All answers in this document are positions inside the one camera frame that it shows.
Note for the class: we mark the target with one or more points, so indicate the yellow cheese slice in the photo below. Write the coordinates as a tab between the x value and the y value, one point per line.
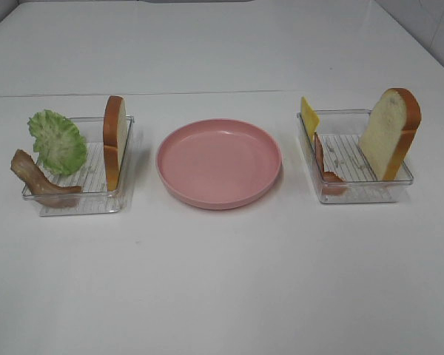
310	118

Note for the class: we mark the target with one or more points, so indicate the bacon strip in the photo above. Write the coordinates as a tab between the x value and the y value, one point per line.
26	170
331	184

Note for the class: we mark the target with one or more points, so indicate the bread slice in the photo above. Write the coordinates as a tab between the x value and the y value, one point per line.
114	139
392	125

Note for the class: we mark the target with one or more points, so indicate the green lettuce leaf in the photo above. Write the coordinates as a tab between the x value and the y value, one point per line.
61	148

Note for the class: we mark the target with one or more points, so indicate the pink round plate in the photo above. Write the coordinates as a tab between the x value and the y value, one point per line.
218	164

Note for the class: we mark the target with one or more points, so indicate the left clear plastic tray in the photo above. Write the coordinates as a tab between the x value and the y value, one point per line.
95	197

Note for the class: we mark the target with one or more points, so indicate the clear plastic tray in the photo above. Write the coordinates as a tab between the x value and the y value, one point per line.
95	197
339	132

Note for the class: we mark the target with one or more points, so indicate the right clear plastic tray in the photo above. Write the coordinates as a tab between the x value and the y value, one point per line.
339	132

